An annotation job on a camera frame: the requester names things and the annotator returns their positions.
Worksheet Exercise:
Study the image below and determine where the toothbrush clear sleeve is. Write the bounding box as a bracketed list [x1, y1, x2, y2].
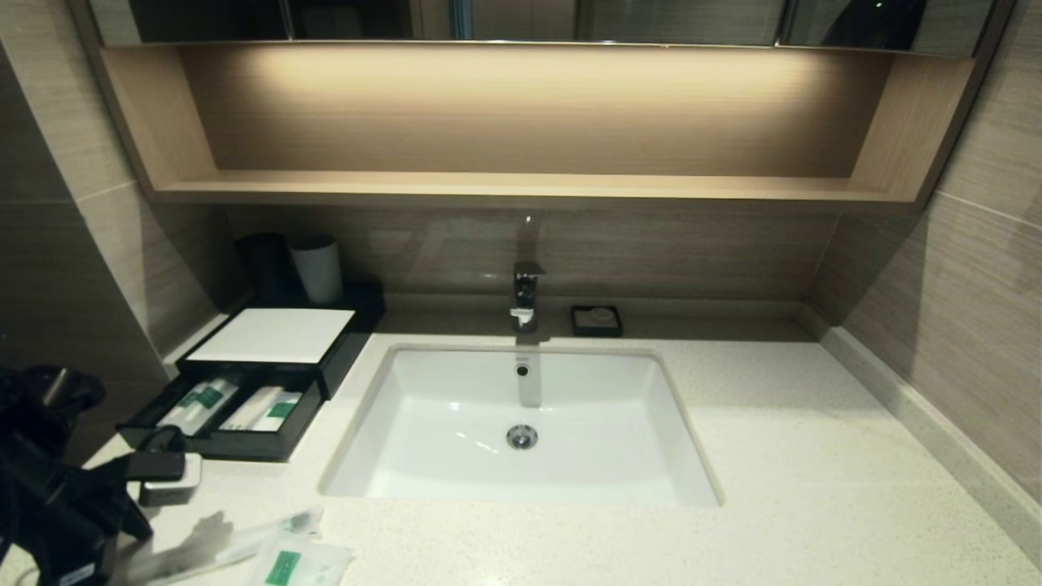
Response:
[114, 506, 325, 586]

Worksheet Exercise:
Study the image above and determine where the toothbrush green label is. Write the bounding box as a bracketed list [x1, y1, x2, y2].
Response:
[181, 378, 242, 436]

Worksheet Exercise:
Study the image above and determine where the grey plastic cup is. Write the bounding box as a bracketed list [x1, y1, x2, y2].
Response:
[289, 235, 344, 304]

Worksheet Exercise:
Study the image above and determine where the black amenity drawer box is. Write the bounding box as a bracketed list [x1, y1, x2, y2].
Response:
[175, 281, 387, 401]

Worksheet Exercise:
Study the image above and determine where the narrow white packet green label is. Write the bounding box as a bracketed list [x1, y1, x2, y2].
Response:
[159, 384, 204, 431]

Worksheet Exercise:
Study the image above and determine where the small sachet green label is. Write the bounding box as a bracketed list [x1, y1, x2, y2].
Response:
[243, 536, 355, 586]

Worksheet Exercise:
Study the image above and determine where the flat white packet green label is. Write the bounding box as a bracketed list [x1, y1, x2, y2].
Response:
[254, 391, 304, 433]

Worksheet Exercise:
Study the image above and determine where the black cup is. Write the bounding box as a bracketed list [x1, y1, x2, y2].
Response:
[235, 232, 294, 300]

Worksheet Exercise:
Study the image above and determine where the chrome faucet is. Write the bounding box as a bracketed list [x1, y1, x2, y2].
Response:
[510, 216, 548, 333]

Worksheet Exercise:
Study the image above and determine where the white sink basin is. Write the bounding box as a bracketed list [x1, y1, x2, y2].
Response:
[319, 342, 724, 509]

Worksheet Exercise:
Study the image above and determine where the black soap dish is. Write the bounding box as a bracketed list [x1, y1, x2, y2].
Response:
[571, 305, 624, 338]

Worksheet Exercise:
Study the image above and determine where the mirror cabinet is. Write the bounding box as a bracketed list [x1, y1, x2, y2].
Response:
[90, 0, 998, 50]

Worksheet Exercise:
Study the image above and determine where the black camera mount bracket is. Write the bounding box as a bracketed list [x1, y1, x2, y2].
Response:
[122, 425, 188, 483]

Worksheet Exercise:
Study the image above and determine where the wooden wall shelf niche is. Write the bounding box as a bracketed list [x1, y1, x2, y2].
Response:
[72, 41, 1010, 211]

